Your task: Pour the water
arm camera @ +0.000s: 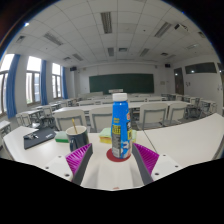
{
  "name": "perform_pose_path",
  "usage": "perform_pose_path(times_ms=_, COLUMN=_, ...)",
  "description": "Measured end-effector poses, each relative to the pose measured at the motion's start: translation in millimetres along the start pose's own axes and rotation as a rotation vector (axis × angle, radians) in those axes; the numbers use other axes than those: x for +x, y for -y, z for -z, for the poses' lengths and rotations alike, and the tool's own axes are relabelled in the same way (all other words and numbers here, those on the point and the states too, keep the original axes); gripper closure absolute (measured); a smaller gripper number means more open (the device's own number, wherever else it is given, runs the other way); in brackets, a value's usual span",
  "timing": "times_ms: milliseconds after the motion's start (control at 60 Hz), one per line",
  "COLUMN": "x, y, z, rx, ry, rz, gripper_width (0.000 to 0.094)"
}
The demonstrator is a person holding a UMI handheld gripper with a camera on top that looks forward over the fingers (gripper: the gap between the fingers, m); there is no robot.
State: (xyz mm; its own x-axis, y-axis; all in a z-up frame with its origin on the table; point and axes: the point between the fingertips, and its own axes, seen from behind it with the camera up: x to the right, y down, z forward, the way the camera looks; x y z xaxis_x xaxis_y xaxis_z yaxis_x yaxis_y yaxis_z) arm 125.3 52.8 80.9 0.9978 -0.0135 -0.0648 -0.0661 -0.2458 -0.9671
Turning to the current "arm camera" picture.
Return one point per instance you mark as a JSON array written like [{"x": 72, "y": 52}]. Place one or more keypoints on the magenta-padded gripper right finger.
[{"x": 147, "y": 158}]

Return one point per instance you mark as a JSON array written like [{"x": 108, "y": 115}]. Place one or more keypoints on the dark interior wall window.
[{"x": 200, "y": 68}]

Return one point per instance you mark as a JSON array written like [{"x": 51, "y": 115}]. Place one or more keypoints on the wooden stir stick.
[{"x": 74, "y": 126}]

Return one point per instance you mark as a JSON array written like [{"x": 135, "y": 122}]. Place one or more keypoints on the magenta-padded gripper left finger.
[{"x": 78, "y": 159}]

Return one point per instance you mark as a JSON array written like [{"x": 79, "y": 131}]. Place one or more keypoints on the white classroom desks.
[{"x": 83, "y": 108}]

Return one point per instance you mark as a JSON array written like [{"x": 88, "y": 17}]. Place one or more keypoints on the ceiling projector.
[{"x": 181, "y": 27}]

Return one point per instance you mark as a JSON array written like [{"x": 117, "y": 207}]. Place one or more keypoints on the ceiling lights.
[{"x": 106, "y": 21}]

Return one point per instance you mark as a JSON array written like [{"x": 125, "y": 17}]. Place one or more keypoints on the white classroom chairs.
[{"x": 151, "y": 115}]

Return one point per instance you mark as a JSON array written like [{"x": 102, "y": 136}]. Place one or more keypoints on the dark blue mug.
[{"x": 78, "y": 141}]

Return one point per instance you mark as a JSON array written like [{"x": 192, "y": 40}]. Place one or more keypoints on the bunch of keys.
[{"x": 33, "y": 136}]

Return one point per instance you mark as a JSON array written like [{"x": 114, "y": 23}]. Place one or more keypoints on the green chalkboard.
[{"x": 121, "y": 83}]

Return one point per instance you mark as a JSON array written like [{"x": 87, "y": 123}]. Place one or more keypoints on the blue white-capped drink bottle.
[{"x": 120, "y": 126}]

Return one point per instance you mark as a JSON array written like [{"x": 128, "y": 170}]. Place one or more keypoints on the classroom window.
[
  {"x": 56, "y": 81},
  {"x": 4, "y": 83},
  {"x": 33, "y": 80}
]

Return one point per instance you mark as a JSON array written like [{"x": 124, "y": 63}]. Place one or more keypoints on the yellow sticky note pad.
[{"x": 105, "y": 135}]

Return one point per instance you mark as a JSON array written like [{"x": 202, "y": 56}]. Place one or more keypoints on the black notebook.
[{"x": 41, "y": 137}]

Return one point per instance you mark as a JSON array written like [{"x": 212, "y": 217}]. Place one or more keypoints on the dark classroom door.
[{"x": 178, "y": 81}]

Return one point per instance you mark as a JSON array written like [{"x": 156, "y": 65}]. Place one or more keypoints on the black wall speaker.
[
  {"x": 167, "y": 65},
  {"x": 73, "y": 68}
]

